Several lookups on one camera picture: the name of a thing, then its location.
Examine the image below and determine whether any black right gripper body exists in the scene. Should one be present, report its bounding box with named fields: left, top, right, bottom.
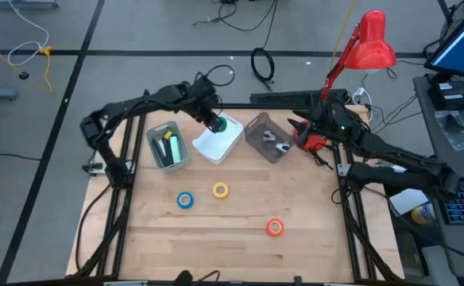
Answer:
left=311, top=101, right=362, bottom=142

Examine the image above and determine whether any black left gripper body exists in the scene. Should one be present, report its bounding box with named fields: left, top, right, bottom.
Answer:
left=191, top=75, right=227, bottom=135

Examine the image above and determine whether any mint green stapler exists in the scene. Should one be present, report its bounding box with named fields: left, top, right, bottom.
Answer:
left=169, top=136, right=183, bottom=164

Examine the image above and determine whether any black stapler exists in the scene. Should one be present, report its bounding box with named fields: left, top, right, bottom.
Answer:
left=152, top=137, right=173, bottom=167

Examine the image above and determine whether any yellow tape roll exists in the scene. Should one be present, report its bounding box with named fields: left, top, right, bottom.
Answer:
left=211, top=181, right=230, bottom=200

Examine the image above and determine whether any orange tape roll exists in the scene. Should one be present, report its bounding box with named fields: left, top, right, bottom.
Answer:
left=266, top=218, right=285, bottom=238

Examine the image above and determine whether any blue tape roll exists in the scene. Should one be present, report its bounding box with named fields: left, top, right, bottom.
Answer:
left=176, top=191, right=195, bottom=210

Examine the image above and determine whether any black power strip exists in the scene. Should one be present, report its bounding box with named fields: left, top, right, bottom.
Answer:
left=249, top=90, right=324, bottom=106

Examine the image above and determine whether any dark translucent plastic bin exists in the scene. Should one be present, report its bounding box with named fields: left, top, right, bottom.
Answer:
left=242, top=111, right=296, bottom=164

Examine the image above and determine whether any white plastic bin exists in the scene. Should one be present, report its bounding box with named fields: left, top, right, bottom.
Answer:
left=191, top=111, right=245, bottom=165

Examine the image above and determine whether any grey plastic bin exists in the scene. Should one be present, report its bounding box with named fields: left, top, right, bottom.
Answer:
left=145, top=121, right=192, bottom=173

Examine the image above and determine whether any red desk lamp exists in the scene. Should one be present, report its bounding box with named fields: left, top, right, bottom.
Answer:
left=293, top=10, right=398, bottom=153

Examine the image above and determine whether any white paper sheet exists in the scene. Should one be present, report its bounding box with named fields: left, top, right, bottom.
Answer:
left=389, top=188, right=430, bottom=217

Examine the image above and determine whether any small black computer box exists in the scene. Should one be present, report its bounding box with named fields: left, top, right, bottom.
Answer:
left=427, top=79, right=464, bottom=111

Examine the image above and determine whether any clear plastic bag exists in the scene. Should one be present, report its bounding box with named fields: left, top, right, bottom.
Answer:
left=434, top=110, right=464, bottom=153

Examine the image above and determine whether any yellow lidded container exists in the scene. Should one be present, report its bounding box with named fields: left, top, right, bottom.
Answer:
left=410, top=203, right=436, bottom=226

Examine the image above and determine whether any computer monitor with blue screen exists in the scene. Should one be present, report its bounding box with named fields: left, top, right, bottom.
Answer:
left=424, top=0, right=464, bottom=83

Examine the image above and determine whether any black aluminium table frame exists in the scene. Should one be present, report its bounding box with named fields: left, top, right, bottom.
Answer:
left=67, top=89, right=406, bottom=285

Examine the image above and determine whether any coiled black cable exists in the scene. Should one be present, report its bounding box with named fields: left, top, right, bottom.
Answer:
left=249, top=47, right=276, bottom=91

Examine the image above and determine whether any black floor cable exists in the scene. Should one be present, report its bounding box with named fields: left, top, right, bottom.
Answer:
left=194, top=0, right=279, bottom=48

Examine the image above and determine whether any yellow hanging cable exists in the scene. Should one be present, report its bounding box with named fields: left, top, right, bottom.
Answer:
left=329, top=0, right=358, bottom=72

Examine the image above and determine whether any yellow connector cable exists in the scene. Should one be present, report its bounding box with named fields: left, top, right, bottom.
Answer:
left=39, top=45, right=54, bottom=95

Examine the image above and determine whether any small black corded object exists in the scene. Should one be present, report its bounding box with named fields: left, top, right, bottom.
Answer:
left=175, top=269, right=221, bottom=286

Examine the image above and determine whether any thin yellow cord black plug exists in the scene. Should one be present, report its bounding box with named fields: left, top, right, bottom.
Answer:
left=0, top=34, right=30, bottom=80

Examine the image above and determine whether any white floor cable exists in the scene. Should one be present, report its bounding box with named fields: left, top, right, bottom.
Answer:
left=7, top=0, right=50, bottom=68

